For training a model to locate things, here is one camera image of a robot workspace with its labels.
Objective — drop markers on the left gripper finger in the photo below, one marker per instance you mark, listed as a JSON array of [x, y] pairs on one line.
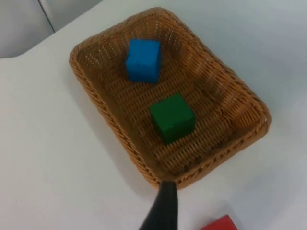
[[164, 208]]

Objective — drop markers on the red cube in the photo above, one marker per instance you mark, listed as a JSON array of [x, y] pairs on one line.
[[221, 221]]

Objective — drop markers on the green cube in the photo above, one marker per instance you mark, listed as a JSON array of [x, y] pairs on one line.
[[171, 117]]

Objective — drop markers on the brown wicker basket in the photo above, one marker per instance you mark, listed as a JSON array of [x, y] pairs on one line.
[[216, 95]]

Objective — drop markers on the blue cube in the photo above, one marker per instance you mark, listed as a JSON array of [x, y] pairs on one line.
[[143, 61]]

